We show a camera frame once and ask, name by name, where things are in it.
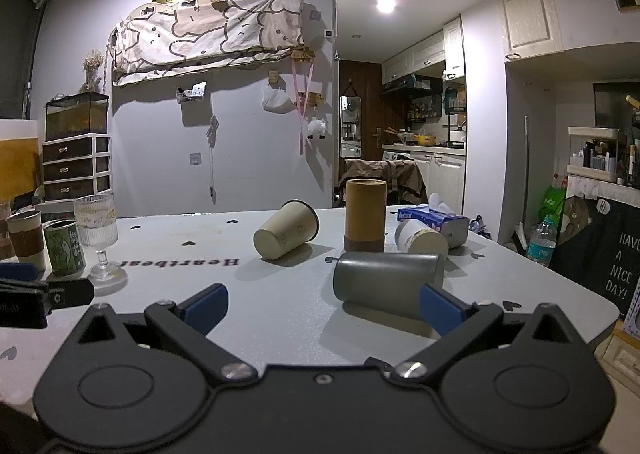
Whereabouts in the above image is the black have a nice day sign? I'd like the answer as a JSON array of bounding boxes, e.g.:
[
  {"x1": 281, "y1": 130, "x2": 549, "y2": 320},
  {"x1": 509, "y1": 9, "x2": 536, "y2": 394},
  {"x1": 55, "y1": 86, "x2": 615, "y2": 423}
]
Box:
[{"x1": 550, "y1": 196, "x2": 640, "y2": 317}]

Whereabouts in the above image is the brown cardboard tube cup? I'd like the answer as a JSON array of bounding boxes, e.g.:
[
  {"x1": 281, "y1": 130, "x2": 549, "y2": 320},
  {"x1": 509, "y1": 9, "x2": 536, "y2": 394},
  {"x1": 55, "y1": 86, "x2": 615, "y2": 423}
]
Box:
[{"x1": 344, "y1": 179, "x2": 387, "y2": 252}]

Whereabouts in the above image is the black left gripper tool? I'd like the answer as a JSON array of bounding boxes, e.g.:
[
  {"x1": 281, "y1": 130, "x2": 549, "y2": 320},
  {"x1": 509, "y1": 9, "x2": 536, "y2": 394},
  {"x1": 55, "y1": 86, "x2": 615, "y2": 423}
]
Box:
[{"x1": 0, "y1": 263, "x2": 94, "y2": 330}]

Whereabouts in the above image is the white drawer cabinet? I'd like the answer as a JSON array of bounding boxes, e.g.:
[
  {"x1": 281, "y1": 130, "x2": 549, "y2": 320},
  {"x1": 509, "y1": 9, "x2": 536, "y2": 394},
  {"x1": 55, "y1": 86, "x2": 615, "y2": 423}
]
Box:
[{"x1": 41, "y1": 133, "x2": 112, "y2": 202}]

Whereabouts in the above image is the white kitchen counter cabinet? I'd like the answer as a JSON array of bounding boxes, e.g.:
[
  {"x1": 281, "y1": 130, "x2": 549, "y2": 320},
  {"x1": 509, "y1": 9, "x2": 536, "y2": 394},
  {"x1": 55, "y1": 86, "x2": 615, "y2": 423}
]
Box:
[{"x1": 382, "y1": 144, "x2": 466, "y2": 214}]

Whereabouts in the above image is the green tin can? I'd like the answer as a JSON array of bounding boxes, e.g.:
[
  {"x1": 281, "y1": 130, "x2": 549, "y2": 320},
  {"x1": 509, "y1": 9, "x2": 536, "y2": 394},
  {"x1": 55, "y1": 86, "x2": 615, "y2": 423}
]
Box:
[{"x1": 43, "y1": 219, "x2": 86, "y2": 275}]

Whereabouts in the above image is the green shopping bag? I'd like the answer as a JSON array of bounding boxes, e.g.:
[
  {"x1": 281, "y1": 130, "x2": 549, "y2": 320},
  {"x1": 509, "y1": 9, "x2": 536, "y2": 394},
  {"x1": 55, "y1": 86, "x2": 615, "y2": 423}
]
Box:
[{"x1": 537, "y1": 185, "x2": 566, "y2": 225}]

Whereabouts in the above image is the blue tissue box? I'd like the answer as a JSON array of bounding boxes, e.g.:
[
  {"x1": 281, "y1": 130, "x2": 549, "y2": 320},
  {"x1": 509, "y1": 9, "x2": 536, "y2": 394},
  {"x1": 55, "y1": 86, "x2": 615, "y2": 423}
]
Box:
[{"x1": 397, "y1": 193, "x2": 470, "y2": 248}]

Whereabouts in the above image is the dried flower vase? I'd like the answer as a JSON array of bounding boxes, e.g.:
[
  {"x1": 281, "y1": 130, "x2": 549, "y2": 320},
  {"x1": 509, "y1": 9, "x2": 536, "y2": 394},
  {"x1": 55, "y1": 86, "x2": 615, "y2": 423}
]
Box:
[{"x1": 79, "y1": 50, "x2": 104, "y2": 92}]

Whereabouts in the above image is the ribbed glass goblet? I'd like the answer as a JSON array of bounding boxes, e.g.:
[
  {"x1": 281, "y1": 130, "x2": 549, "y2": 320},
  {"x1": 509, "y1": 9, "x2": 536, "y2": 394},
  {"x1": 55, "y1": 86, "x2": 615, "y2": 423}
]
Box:
[{"x1": 74, "y1": 192, "x2": 127, "y2": 293}]

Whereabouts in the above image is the white paper cup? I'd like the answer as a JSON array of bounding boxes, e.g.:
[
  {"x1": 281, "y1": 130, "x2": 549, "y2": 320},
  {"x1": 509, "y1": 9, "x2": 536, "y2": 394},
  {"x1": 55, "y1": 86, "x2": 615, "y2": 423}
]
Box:
[{"x1": 395, "y1": 219, "x2": 449, "y2": 257}]

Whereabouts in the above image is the patterned fabric air conditioner cover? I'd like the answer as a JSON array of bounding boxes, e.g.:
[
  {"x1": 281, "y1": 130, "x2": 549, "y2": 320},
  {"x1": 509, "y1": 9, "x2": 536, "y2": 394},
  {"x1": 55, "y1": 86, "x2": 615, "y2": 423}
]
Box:
[{"x1": 108, "y1": 0, "x2": 304, "y2": 87}]

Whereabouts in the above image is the white plastic bag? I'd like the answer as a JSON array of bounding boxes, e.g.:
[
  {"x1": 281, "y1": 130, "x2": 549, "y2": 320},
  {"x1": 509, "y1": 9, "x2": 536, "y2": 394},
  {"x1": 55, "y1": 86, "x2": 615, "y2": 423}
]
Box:
[{"x1": 262, "y1": 84, "x2": 295, "y2": 114}]

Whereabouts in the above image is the chair with brown jacket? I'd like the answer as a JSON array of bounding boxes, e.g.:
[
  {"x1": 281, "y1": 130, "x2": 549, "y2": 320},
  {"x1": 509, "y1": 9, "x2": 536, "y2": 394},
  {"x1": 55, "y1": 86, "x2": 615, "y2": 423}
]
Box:
[{"x1": 338, "y1": 159, "x2": 427, "y2": 205}]

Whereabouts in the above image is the beige paper cup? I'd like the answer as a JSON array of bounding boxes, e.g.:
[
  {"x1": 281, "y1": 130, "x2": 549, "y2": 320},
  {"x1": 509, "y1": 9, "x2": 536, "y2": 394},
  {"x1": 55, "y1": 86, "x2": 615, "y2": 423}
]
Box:
[{"x1": 253, "y1": 200, "x2": 320, "y2": 260}]

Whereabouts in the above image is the plastic water bottle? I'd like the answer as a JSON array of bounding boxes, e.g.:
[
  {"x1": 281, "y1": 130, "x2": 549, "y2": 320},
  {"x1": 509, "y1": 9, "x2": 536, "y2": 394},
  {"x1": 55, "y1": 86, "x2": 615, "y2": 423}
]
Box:
[{"x1": 526, "y1": 215, "x2": 556, "y2": 267}]

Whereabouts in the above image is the glass fish tank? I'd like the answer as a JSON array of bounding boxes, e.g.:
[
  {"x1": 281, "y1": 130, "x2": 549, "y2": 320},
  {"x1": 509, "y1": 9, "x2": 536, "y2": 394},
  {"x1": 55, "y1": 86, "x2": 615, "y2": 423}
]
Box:
[{"x1": 44, "y1": 92, "x2": 108, "y2": 141}]

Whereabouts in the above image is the brown white ceramic cup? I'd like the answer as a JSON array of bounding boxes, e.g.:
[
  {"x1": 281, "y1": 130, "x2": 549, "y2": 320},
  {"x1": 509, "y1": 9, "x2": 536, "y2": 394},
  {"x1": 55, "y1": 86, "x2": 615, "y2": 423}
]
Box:
[{"x1": 6, "y1": 209, "x2": 46, "y2": 272}]

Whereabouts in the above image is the grey metal cup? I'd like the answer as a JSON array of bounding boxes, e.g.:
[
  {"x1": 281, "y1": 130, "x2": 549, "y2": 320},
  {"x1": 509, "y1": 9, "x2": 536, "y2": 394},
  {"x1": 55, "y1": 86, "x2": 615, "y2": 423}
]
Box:
[{"x1": 332, "y1": 252, "x2": 446, "y2": 320}]

